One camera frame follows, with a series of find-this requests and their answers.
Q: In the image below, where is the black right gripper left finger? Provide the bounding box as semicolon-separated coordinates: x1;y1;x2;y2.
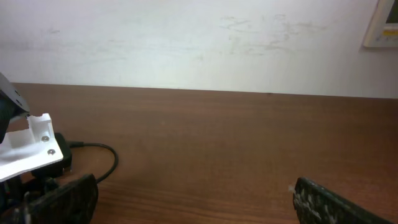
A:
19;174;98;224

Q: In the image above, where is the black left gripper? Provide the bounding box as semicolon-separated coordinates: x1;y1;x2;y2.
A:
1;133;72;205

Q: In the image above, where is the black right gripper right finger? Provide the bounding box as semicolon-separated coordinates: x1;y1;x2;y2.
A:
293;177;392;224

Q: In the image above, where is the black usb cable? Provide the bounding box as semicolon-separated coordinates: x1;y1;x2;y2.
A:
67;141;119;184

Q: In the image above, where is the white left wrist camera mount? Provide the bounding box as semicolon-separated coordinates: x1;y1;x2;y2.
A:
1;113;63;182

